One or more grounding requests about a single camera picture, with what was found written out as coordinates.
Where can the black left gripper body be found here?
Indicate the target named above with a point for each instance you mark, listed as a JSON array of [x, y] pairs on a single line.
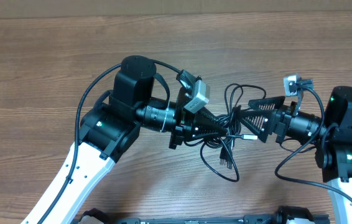
[[182, 129]]

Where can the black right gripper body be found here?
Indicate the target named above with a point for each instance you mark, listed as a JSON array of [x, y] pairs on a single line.
[[283, 117]]

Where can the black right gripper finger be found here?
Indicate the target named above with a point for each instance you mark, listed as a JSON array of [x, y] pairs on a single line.
[[273, 103], [260, 122]]

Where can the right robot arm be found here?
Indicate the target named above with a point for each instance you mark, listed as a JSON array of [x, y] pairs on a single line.
[[330, 133]]

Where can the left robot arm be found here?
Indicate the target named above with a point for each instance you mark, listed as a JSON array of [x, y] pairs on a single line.
[[111, 127]]

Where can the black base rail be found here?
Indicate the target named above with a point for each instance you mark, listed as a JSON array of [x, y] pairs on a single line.
[[284, 214]]

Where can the cardboard back wall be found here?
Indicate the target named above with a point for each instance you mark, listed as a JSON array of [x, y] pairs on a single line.
[[17, 9]]

